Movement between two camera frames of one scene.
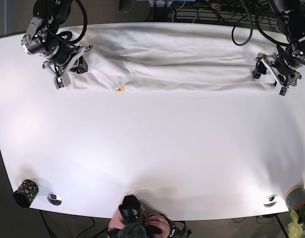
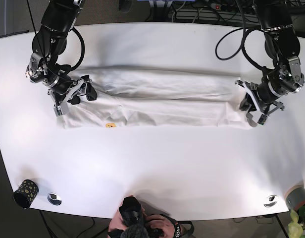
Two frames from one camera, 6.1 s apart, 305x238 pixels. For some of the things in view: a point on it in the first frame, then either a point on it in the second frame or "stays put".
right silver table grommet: [271, 201] stays put
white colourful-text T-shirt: [178, 57] to [130, 97]
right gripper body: [61, 64] to [63, 93]
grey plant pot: [296, 196] stays put
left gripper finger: [260, 69] to [247, 104]
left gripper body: [282, 71] to [260, 96]
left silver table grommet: [54, 199] stays put
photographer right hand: [116, 221] stays put
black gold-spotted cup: [25, 194] stays put
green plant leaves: [300, 227] stays put
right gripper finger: [80, 66] to [91, 93]
